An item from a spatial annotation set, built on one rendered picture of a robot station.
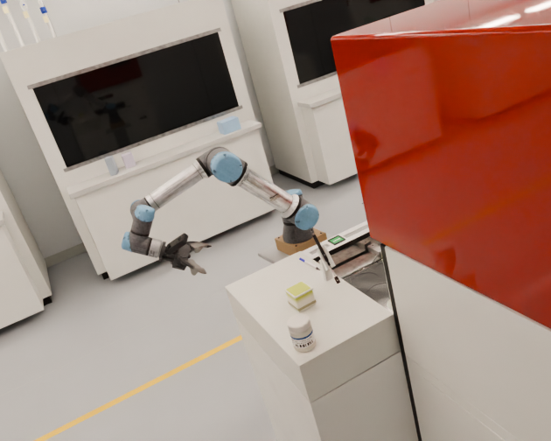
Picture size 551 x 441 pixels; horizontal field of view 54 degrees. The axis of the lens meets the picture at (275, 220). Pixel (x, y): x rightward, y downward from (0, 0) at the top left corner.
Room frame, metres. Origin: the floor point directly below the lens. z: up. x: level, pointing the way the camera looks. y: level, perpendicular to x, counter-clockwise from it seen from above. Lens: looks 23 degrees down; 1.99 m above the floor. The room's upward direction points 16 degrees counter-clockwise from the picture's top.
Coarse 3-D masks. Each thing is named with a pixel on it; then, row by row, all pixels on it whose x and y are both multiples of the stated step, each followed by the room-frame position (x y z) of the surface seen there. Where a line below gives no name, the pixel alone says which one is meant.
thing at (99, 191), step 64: (192, 0) 4.82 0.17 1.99; (64, 64) 4.43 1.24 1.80; (128, 64) 4.58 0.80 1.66; (192, 64) 4.76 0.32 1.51; (64, 128) 4.36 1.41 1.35; (128, 128) 4.52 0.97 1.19; (192, 128) 4.70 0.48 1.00; (256, 128) 4.63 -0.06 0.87; (64, 192) 4.29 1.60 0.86; (128, 192) 4.24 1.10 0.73; (192, 192) 4.42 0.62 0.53; (128, 256) 4.18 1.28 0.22
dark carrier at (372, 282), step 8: (376, 264) 1.82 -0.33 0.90; (360, 272) 1.80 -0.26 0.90; (368, 272) 1.78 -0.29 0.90; (376, 272) 1.77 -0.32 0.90; (384, 272) 1.75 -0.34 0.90; (352, 280) 1.76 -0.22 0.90; (360, 280) 1.74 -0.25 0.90; (368, 280) 1.73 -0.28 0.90; (376, 280) 1.71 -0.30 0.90; (384, 280) 1.70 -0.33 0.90; (360, 288) 1.69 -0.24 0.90; (368, 288) 1.68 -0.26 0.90; (376, 288) 1.66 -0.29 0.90; (384, 288) 1.65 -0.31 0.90; (368, 296) 1.63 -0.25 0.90; (376, 296) 1.61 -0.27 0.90; (384, 296) 1.60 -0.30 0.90; (384, 304) 1.55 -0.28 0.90
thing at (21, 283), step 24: (0, 192) 4.15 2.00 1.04; (0, 216) 3.99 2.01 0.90; (0, 240) 3.90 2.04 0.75; (24, 240) 4.15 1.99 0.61; (0, 264) 3.87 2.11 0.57; (24, 264) 4.11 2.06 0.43; (0, 288) 3.84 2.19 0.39; (24, 288) 3.90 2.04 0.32; (48, 288) 4.15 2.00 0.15; (0, 312) 3.82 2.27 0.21; (24, 312) 3.87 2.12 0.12
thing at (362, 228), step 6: (366, 222) 2.08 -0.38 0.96; (354, 228) 2.05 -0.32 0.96; (360, 228) 2.05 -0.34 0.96; (366, 228) 2.02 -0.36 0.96; (342, 234) 2.03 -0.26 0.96; (348, 234) 2.02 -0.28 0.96; (354, 234) 2.00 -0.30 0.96; (360, 234) 1.98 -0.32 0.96; (348, 240) 1.97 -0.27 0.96; (312, 246) 2.00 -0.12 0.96; (330, 246) 1.96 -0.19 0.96; (336, 246) 1.95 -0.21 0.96; (306, 252) 1.96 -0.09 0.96; (312, 252) 1.96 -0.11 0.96; (312, 258) 1.90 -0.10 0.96
